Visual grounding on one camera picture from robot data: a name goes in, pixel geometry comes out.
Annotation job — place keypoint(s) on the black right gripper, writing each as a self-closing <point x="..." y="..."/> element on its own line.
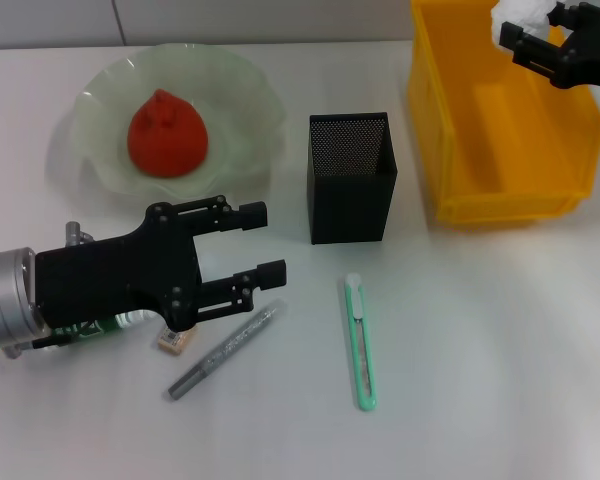
<point x="595" y="50"/>

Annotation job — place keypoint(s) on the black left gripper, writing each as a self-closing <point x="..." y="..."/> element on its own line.
<point x="115" y="275"/>

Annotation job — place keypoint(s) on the white paper ball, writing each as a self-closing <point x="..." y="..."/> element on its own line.
<point x="525" y="12"/>

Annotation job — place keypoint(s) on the red-orange plush orange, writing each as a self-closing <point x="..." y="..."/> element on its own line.
<point x="170" y="140"/>

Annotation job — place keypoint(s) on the green utility knife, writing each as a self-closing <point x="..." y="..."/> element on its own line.
<point x="362" y="350"/>

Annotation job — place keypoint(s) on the clear water bottle green label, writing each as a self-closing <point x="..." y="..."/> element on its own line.
<point x="130" y="320"/>

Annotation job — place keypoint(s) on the black mesh pen holder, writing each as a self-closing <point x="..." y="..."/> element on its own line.
<point x="350" y="210"/>

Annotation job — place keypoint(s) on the silver glitter pen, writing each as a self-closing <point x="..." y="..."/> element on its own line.
<point x="225" y="350"/>

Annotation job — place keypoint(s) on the beige eraser with barcode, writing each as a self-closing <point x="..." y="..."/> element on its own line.
<point x="172" y="342"/>

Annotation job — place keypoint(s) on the green glass fruit plate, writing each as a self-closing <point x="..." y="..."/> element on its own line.
<point x="240" y="100"/>

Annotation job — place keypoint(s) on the yellow plastic bin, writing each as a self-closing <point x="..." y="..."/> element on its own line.
<point x="480" y="150"/>

